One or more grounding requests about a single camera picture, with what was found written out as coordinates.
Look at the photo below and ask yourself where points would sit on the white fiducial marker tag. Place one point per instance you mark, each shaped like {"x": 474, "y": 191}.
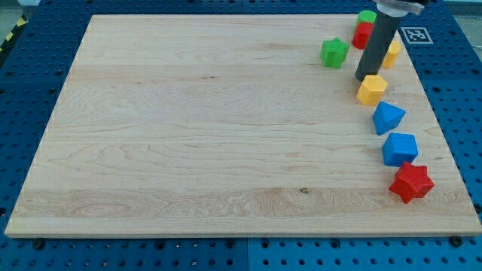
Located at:
{"x": 416, "y": 35}

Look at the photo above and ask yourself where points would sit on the green cylinder block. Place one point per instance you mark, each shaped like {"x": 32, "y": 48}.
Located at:
{"x": 366, "y": 16}

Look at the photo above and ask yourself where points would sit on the red cylinder block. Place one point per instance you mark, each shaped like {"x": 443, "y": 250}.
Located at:
{"x": 361, "y": 35}

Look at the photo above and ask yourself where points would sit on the blue cube block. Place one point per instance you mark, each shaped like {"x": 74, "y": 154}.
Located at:
{"x": 399, "y": 148}

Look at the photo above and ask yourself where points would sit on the black screw left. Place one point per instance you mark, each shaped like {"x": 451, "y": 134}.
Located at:
{"x": 38, "y": 244}

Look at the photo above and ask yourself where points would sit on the wooden board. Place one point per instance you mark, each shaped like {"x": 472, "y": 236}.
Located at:
{"x": 229, "y": 126}

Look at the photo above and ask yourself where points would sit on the blue triangle block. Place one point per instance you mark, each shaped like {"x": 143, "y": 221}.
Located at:
{"x": 387, "y": 117}

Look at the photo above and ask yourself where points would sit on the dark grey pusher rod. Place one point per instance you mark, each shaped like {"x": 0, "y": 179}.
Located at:
{"x": 385, "y": 26}

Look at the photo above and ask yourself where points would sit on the black screw right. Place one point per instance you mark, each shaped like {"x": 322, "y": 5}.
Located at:
{"x": 456, "y": 241}

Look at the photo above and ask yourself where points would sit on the green star block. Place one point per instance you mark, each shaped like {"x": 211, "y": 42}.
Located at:
{"x": 333, "y": 53}

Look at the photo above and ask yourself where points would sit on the black screw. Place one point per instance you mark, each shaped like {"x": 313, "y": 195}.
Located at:
{"x": 456, "y": 241}
{"x": 38, "y": 244}

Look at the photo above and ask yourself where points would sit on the red star block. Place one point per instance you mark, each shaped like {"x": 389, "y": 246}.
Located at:
{"x": 411, "y": 182}

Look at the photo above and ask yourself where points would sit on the yellow hexagon block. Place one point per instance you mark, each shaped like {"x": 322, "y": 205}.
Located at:
{"x": 371, "y": 90}

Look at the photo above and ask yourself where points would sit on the yellow cylinder block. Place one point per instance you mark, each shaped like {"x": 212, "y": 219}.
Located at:
{"x": 392, "y": 54}

